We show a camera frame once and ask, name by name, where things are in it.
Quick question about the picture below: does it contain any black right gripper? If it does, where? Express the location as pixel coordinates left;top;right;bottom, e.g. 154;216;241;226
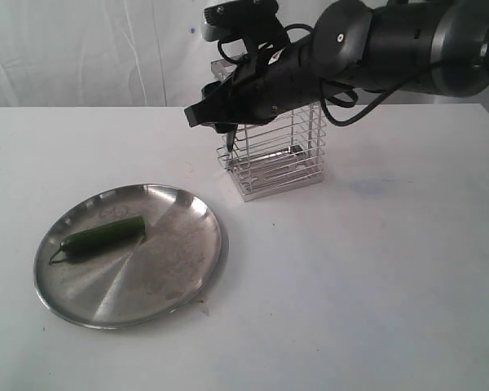
184;36;319;127

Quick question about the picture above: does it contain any black knife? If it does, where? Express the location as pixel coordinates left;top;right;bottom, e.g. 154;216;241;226
226;130;236;169

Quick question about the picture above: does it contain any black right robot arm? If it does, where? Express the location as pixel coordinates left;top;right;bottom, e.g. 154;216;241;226
185;1;489;134

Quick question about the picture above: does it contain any green cucumber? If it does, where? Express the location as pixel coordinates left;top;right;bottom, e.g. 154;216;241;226
49;216;146;265

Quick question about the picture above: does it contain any round stainless steel plate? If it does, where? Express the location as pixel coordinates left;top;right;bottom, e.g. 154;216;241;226
33;184;224;329

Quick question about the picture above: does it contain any chrome wire utensil rack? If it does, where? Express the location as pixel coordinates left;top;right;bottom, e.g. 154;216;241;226
217;104;326;202

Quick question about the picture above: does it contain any white backdrop curtain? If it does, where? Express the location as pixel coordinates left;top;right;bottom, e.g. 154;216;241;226
0;0;489;108

